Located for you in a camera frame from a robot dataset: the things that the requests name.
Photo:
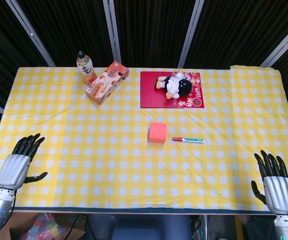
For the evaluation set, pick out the orange drink bottle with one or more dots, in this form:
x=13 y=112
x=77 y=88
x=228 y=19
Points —
x=85 y=68

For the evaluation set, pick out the blue grey chair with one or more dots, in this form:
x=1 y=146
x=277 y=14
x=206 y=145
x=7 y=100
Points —
x=148 y=227

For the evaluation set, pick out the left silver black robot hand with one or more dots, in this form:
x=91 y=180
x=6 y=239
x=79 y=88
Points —
x=12 y=169

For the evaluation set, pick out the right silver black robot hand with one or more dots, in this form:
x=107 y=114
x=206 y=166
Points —
x=279 y=191

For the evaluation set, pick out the orange snack box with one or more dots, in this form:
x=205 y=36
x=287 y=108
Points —
x=107 y=82

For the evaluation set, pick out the black-haired plush doll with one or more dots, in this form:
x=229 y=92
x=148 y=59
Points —
x=175 y=86

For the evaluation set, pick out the yellow checkered tablecloth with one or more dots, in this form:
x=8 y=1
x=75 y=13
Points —
x=138 y=140

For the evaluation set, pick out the silver frame post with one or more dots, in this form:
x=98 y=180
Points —
x=190 y=32
x=111 y=30
x=30 y=31
x=282 y=45

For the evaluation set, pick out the red green white marker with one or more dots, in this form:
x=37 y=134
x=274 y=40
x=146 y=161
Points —
x=188 y=140

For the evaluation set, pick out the cardboard box with colourful blocks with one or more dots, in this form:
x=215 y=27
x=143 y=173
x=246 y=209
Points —
x=44 y=226

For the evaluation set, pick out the orange cube block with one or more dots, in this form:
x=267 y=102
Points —
x=158 y=132

